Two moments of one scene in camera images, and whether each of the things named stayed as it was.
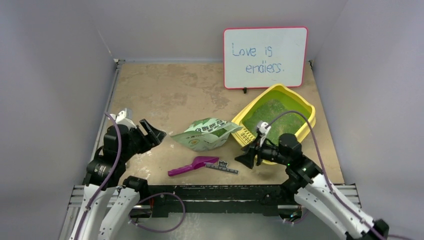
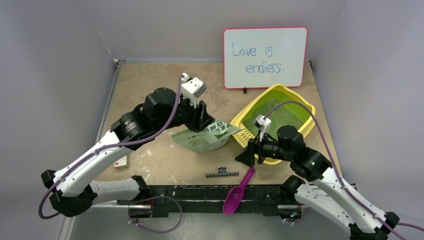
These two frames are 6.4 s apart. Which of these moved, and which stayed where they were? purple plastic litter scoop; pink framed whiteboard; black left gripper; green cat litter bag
Moved: black left gripper; purple plastic litter scoop
Stayed: green cat litter bag; pink framed whiteboard
